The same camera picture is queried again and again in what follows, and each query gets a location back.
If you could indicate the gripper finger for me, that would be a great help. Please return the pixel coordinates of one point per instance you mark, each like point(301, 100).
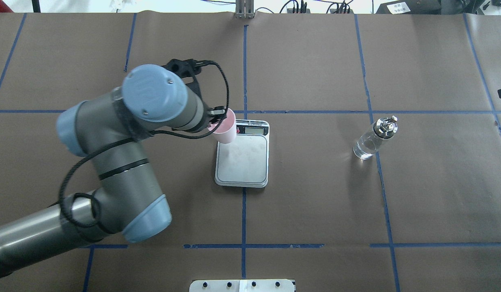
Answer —
point(217, 114)

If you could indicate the pink plastic cup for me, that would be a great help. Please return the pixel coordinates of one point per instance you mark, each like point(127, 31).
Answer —
point(224, 131)

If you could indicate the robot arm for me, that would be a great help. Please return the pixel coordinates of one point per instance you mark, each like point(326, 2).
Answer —
point(113, 188)

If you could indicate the silver digital kitchen scale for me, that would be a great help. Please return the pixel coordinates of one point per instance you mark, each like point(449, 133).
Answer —
point(244, 162)

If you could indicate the clear glass sauce bottle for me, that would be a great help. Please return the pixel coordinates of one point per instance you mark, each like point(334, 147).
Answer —
point(378, 133)

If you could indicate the black box with label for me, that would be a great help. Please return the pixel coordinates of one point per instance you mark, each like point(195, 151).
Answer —
point(415, 7)

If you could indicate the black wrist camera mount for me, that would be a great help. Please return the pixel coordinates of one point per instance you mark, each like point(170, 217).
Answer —
point(187, 68)

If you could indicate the aluminium frame post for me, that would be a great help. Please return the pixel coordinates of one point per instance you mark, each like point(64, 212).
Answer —
point(244, 9)

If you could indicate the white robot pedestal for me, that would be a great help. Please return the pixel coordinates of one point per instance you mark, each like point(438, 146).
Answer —
point(243, 285)

